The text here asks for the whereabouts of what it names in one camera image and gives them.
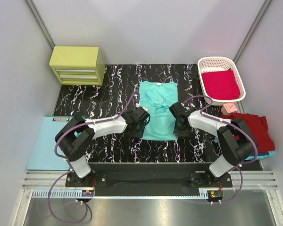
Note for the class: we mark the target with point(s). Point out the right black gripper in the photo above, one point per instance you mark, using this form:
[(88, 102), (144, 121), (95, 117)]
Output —
[(177, 132)]

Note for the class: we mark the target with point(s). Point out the yellow drawer cabinet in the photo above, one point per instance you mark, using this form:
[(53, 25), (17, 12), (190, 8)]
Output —
[(74, 65)]

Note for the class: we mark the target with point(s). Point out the green clipboard with paper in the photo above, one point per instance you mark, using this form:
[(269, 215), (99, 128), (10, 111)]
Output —
[(43, 156)]

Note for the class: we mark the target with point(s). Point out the magenta shirt in basket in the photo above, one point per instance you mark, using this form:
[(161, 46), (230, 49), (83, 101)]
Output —
[(221, 85)]

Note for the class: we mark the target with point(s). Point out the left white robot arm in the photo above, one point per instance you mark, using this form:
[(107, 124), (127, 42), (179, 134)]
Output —
[(74, 139)]

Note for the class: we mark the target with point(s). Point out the dark red folded shirt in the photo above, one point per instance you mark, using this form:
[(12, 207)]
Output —
[(258, 127)]

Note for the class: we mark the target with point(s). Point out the pink paper card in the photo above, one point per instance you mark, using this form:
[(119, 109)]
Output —
[(229, 108)]

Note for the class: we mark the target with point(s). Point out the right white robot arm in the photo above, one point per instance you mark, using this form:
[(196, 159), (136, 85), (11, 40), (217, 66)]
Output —
[(234, 136)]

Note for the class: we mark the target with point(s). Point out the light blue folded shirt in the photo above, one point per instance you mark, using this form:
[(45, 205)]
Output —
[(261, 155)]

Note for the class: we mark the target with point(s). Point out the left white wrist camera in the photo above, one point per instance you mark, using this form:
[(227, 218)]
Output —
[(138, 105)]

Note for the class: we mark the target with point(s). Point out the white plastic laundry basket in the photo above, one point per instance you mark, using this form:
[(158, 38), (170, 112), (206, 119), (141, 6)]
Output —
[(216, 63)]

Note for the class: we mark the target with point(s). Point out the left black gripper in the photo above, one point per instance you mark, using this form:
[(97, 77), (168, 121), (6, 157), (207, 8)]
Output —
[(137, 131)]

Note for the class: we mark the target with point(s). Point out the teal t shirt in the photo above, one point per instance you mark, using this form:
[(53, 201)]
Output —
[(157, 98)]

